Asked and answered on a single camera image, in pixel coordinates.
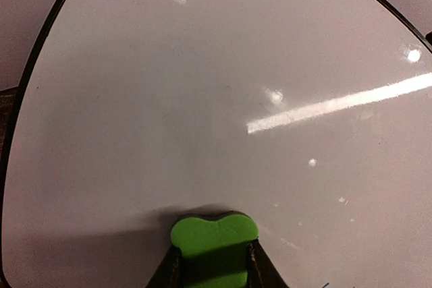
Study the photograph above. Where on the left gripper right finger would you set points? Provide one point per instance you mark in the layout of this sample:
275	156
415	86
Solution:
261	271

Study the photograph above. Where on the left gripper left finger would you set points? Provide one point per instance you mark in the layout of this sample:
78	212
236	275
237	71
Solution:
169	272

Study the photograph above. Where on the green whiteboard eraser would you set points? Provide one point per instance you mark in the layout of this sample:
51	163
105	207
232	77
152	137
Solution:
214	251

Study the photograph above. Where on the white whiteboard black frame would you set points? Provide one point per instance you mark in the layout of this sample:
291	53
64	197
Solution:
313	117

